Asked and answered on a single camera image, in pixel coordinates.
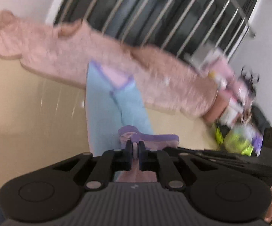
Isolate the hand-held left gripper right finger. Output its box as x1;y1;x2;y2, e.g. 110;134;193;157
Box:
138;140;219;191

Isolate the pink storage box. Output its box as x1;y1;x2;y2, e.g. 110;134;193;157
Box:
202;96;229;123

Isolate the pink fabric pouch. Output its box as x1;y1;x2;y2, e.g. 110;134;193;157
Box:
211;60;236;91

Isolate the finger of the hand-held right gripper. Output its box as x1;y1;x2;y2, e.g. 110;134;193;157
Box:
177;147;265;166

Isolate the stack of white boxes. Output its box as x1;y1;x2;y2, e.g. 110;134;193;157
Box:
199;49;223;76

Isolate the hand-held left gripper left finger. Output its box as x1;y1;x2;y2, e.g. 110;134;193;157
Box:
52;140;133;191

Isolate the neon yellow black item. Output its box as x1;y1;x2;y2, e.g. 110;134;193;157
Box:
212;122;254;156

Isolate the pink blue purple-trimmed garment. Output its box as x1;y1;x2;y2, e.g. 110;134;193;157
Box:
85;60;180;184

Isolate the pink quilted jacket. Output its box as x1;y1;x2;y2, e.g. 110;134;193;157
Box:
0;10;222;118

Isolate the black handbag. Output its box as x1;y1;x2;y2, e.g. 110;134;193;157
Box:
240;65;261;100

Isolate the dark window with metal bars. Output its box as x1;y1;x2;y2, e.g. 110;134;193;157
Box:
46;0;264;63

